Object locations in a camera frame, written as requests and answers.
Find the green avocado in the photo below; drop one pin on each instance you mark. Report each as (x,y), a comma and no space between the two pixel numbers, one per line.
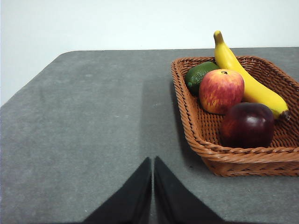
(197,74)

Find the red yellow apple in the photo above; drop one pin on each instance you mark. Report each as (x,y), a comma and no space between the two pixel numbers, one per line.
(220,91)

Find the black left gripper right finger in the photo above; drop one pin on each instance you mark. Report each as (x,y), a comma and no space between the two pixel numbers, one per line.
(175,205)

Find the brown wicker basket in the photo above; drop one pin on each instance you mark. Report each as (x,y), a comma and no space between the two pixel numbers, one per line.
(233,163)

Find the yellow banana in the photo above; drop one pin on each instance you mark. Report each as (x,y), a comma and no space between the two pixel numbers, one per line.
(233,67)

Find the dark purple plum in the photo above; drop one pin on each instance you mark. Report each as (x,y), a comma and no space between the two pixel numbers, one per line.
(247,126)

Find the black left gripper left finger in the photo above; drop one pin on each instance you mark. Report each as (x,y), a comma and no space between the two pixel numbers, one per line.
(130,205)

